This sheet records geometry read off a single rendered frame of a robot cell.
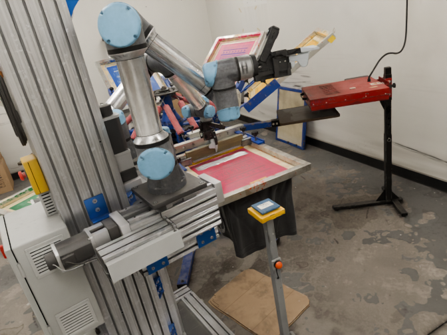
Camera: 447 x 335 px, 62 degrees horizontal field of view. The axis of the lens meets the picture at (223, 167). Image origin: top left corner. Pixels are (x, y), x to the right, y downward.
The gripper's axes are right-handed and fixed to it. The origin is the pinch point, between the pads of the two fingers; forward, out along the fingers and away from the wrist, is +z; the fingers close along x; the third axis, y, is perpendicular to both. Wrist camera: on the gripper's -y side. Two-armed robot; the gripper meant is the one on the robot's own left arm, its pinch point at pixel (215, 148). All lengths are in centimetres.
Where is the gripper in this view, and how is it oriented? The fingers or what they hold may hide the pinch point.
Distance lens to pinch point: 242.2
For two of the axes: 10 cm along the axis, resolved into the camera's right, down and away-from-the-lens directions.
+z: 1.7, 9.1, 3.9
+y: -8.8, 3.2, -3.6
